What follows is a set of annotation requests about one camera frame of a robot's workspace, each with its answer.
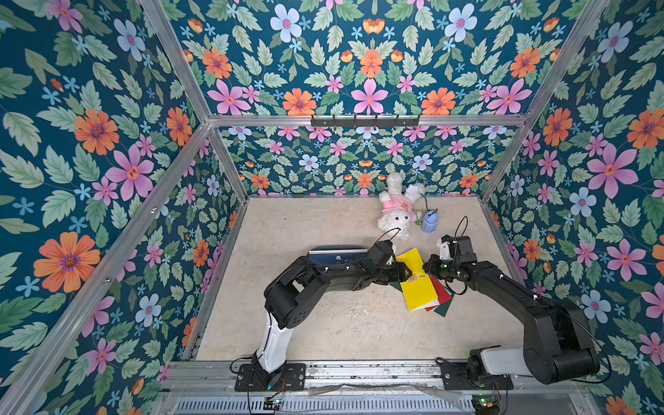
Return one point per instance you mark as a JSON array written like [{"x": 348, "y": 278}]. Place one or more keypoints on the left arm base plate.
[{"x": 253, "y": 378}]

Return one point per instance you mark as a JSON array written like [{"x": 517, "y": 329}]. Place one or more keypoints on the navy blue envelope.
[{"x": 331, "y": 257}]

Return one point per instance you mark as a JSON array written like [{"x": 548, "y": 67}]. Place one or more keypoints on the white vent grille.
[{"x": 335, "y": 404}]

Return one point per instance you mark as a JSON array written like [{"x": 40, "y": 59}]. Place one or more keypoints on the small green circuit board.
[{"x": 272, "y": 404}]

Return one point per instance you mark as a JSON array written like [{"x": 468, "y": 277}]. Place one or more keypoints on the red envelope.
[{"x": 443, "y": 295}]

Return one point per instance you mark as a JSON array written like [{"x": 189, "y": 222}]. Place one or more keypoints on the dark green envelope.
[{"x": 441, "y": 310}]

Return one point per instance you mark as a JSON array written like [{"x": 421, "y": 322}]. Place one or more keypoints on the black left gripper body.
[{"x": 387, "y": 274}]

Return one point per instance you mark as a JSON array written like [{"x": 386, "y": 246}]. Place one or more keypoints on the teal storage box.
[{"x": 337, "y": 247}]

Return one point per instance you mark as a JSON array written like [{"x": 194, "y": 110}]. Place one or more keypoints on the blue faceted toy figure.
[{"x": 430, "y": 221}]

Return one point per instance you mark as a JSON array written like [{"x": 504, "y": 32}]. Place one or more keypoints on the bright yellow envelope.
[{"x": 418, "y": 290}]

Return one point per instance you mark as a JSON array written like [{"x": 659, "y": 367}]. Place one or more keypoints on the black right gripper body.
[{"x": 438, "y": 266}]

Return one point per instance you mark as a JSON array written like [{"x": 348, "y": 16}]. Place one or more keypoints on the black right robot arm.
[{"x": 557, "y": 345}]

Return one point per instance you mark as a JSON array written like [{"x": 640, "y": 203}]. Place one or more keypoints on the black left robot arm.
[{"x": 293, "y": 295}]

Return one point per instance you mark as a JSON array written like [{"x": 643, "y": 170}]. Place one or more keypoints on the white plush bunny pink shirt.
[{"x": 398, "y": 214}]

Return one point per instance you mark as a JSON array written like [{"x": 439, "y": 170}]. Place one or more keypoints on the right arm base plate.
[{"x": 470, "y": 375}]

